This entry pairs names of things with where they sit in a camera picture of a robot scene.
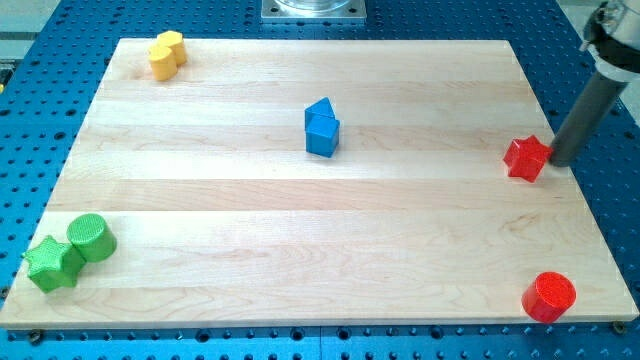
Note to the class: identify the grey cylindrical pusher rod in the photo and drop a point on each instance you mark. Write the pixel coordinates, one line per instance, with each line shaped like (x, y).
(589, 110)

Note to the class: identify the red star block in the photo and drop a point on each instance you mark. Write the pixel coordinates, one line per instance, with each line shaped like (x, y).
(525, 158)

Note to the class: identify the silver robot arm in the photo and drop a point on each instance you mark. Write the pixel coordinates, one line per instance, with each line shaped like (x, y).
(613, 31)

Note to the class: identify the green star block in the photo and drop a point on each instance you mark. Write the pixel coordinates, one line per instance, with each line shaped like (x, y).
(52, 265)

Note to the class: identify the red cylinder block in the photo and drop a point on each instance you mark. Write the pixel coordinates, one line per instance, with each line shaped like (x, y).
(548, 297)

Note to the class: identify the blue triangle block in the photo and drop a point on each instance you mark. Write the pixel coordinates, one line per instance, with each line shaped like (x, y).
(321, 108)

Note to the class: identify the blue cube block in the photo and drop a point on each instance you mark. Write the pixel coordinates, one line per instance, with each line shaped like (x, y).
(322, 136)

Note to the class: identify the wooden board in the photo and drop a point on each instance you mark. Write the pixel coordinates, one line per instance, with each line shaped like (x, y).
(223, 219)

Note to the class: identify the yellow hexagon block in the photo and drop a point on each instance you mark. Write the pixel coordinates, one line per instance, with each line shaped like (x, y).
(174, 40)

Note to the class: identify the green cylinder block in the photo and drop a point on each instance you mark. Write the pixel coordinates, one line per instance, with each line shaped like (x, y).
(92, 237)

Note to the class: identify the blue perforated table plate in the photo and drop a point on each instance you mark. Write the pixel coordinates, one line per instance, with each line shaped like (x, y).
(69, 46)

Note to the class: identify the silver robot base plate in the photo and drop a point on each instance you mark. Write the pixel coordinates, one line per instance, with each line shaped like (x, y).
(281, 10)

